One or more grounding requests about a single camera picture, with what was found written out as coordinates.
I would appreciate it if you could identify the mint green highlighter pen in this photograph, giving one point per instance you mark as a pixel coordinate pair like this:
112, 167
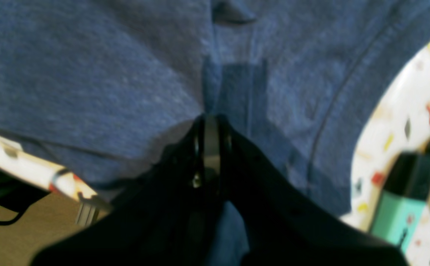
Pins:
402, 200

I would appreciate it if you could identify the blue grey T-shirt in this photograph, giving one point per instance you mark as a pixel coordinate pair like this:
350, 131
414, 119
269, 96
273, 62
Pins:
102, 86

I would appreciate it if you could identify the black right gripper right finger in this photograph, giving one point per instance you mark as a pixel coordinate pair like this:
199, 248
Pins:
287, 228

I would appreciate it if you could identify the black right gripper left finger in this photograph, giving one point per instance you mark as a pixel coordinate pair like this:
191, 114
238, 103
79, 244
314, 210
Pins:
161, 225

